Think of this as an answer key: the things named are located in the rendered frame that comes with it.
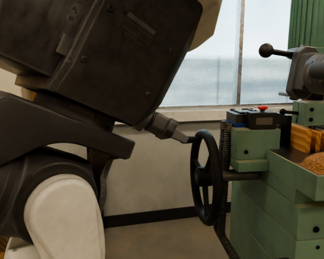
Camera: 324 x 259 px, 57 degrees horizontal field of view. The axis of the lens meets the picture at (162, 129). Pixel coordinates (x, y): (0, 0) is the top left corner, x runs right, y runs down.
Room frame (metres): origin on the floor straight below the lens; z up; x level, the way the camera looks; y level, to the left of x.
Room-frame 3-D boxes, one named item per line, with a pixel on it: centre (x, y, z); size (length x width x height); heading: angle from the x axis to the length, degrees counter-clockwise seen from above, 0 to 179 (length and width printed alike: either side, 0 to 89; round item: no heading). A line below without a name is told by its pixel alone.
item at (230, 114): (0.91, -0.27, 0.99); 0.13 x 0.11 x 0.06; 8
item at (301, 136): (0.91, -0.40, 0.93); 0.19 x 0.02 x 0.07; 8
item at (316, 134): (0.94, -0.43, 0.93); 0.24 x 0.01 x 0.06; 8
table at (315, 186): (0.93, -0.36, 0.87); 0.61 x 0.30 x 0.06; 8
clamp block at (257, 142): (0.92, -0.27, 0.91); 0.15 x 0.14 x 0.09; 8
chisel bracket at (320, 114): (0.92, -0.49, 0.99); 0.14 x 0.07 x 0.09; 98
